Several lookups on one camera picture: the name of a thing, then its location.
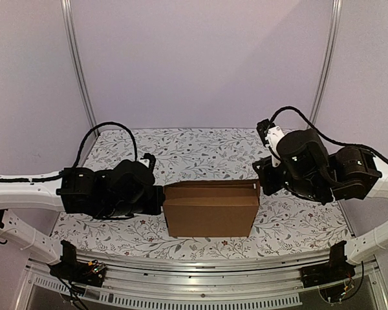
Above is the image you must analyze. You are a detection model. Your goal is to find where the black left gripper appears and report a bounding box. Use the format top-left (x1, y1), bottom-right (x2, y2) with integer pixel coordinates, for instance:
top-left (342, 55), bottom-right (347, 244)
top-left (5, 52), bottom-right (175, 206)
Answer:
top-left (101, 188), bottom-right (165, 220)

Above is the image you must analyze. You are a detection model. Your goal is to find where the brown cardboard box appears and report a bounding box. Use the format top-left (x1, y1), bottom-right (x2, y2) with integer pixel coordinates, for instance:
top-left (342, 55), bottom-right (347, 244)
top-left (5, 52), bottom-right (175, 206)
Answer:
top-left (163, 180), bottom-right (260, 238)

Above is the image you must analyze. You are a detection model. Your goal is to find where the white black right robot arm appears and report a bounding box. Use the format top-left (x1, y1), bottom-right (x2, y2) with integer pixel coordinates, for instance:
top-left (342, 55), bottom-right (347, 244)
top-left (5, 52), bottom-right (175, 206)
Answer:
top-left (253, 127), bottom-right (388, 205)

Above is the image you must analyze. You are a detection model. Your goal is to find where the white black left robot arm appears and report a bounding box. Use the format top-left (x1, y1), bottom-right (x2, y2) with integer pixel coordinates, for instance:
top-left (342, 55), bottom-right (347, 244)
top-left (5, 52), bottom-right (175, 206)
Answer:
top-left (0, 159), bottom-right (165, 280)

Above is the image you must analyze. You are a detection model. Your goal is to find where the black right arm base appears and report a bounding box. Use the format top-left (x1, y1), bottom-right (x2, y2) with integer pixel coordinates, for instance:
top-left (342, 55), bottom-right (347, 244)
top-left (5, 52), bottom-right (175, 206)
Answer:
top-left (299, 241), bottom-right (355, 288)

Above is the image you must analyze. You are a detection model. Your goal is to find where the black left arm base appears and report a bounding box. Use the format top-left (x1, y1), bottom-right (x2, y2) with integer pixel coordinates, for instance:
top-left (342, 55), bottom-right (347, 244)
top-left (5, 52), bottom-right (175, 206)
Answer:
top-left (49, 240), bottom-right (107, 287)

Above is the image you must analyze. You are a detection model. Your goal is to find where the floral patterned table mat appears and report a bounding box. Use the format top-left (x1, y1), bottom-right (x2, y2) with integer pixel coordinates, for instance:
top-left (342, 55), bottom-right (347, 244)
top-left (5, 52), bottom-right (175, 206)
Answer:
top-left (51, 129), bottom-right (352, 261)

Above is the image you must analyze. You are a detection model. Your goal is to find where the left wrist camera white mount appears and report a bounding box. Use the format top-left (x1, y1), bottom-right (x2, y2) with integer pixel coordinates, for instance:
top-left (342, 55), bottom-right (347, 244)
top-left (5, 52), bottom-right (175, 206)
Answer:
top-left (138, 153), bottom-right (156, 172)

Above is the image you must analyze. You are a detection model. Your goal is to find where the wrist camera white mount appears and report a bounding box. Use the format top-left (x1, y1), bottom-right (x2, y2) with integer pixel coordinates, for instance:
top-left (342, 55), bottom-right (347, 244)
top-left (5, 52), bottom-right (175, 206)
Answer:
top-left (256, 119), bottom-right (285, 168)
top-left (138, 153), bottom-right (156, 172)

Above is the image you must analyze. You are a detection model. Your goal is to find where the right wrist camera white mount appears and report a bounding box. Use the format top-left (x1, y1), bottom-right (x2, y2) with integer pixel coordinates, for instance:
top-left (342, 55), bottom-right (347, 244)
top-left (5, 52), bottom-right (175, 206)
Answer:
top-left (256, 119), bottom-right (285, 168)

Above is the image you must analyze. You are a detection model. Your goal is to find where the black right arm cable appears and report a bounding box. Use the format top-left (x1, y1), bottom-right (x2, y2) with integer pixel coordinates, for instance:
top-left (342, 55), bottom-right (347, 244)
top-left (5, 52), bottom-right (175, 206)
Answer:
top-left (268, 105), bottom-right (388, 172)

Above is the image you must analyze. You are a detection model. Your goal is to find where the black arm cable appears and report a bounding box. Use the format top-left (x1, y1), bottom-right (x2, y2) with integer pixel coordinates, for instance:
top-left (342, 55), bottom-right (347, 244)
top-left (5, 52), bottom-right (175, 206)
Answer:
top-left (268, 105), bottom-right (388, 172)
top-left (70, 121), bottom-right (139, 172)

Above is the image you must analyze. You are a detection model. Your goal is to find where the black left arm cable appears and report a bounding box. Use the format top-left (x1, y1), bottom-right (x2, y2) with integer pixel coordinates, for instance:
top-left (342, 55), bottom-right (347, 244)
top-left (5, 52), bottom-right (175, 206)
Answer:
top-left (70, 121), bottom-right (139, 172)

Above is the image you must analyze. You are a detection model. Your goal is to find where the aluminium front rail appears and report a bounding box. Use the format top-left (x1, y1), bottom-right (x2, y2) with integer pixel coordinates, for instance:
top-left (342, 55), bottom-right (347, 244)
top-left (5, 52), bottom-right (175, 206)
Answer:
top-left (17, 251), bottom-right (388, 309)

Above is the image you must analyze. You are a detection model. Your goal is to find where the right aluminium frame post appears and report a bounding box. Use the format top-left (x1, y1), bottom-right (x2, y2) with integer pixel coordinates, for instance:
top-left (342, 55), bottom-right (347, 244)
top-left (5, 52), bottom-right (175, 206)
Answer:
top-left (309, 0), bottom-right (343, 124)

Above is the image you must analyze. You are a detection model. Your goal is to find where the aluminium frame post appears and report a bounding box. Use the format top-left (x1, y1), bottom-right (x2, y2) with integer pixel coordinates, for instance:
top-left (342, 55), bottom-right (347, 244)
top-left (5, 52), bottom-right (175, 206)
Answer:
top-left (309, 0), bottom-right (343, 124)
top-left (60, 0), bottom-right (96, 127)

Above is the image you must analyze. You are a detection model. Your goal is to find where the left aluminium frame post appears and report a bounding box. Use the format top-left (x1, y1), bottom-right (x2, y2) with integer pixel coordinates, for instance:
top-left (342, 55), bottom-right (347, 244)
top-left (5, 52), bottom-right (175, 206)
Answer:
top-left (60, 0), bottom-right (96, 127)

